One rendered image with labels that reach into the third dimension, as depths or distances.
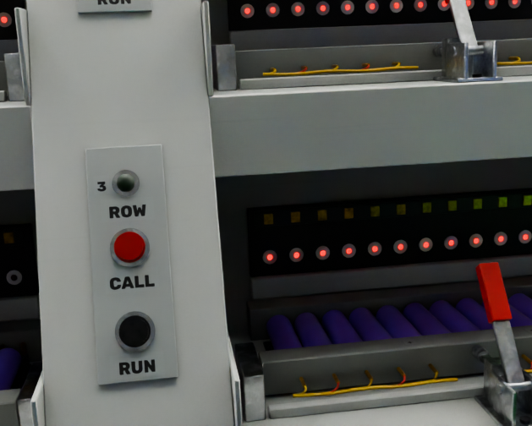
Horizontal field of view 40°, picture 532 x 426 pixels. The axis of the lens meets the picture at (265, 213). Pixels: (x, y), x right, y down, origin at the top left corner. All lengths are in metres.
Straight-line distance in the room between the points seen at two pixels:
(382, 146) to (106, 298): 0.17
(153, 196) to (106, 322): 0.07
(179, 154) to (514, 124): 0.20
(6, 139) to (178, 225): 0.10
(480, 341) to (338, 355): 0.09
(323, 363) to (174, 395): 0.11
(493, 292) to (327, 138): 0.13
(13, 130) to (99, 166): 0.05
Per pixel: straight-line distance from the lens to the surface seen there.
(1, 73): 0.49
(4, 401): 0.44
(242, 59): 0.48
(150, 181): 0.39
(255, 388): 0.42
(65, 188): 0.39
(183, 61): 0.41
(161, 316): 0.38
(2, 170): 0.41
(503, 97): 0.45
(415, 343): 0.47
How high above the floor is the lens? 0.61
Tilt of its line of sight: 8 degrees up
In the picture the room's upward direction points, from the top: 5 degrees counter-clockwise
